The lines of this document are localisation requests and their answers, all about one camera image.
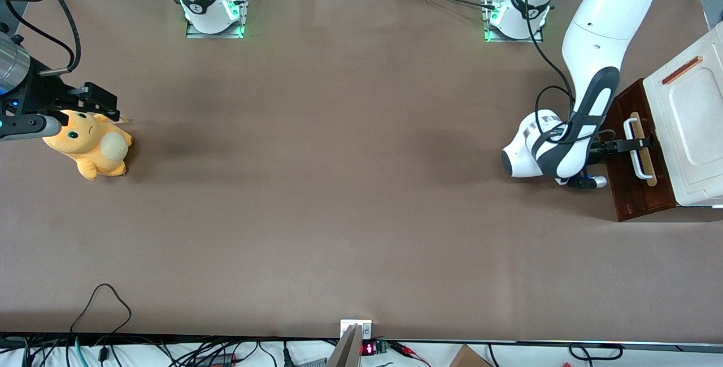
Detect wooden drawer with white handle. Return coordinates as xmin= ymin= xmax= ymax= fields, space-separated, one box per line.
xmin=619 ymin=79 xmax=677 ymax=215

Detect orange plush toy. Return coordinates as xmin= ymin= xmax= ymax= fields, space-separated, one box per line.
xmin=42 ymin=110 xmax=134 ymax=182

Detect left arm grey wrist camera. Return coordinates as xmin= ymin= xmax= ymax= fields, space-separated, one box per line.
xmin=556 ymin=174 xmax=608 ymax=189

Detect brown cardboard box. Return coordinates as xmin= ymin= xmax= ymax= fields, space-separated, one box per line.
xmin=449 ymin=344 xmax=493 ymax=367

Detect thin black looped cable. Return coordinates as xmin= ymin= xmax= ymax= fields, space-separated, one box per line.
xmin=70 ymin=283 xmax=132 ymax=335

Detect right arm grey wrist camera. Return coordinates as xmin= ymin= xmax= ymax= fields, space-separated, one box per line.
xmin=0 ymin=113 xmax=64 ymax=143

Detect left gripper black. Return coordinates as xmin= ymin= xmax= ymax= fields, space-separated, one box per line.
xmin=587 ymin=138 xmax=659 ymax=165

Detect red alligator clip wires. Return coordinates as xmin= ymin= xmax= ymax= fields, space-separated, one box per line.
xmin=389 ymin=342 xmax=431 ymax=366

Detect light wooden handle plate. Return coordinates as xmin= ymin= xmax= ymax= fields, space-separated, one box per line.
xmin=629 ymin=111 xmax=658 ymax=187

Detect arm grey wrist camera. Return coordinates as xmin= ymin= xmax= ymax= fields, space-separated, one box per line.
xmin=556 ymin=174 xmax=608 ymax=189
xmin=0 ymin=113 xmax=64 ymax=143

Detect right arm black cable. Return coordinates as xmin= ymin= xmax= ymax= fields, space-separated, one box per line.
xmin=5 ymin=0 xmax=82 ymax=77

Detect orange strip on white box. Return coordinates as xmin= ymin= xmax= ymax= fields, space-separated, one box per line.
xmin=661 ymin=56 xmax=704 ymax=86

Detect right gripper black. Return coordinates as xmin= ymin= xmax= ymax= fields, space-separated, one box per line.
xmin=0 ymin=62 xmax=121 ymax=123

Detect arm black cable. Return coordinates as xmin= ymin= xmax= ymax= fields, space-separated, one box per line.
xmin=524 ymin=0 xmax=617 ymax=145
xmin=5 ymin=0 xmax=82 ymax=77

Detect black power adapter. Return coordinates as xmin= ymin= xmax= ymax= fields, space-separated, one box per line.
xmin=195 ymin=354 xmax=238 ymax=367

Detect white metal drawer handle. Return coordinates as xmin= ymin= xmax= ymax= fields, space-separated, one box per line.
xmin=622 ymin=119 xmax=650 ymax=180

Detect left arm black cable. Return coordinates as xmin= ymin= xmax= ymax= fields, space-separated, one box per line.
xmin=524 ymin=0 xmax=617 ymax=145

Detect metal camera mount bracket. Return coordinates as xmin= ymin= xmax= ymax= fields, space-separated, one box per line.
xmin=326 ymin=320 xmax=373 ymax=367

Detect black cable coil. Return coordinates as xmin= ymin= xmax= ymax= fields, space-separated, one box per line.
xmin=568 ymin=343 xmax=624 ymax=363

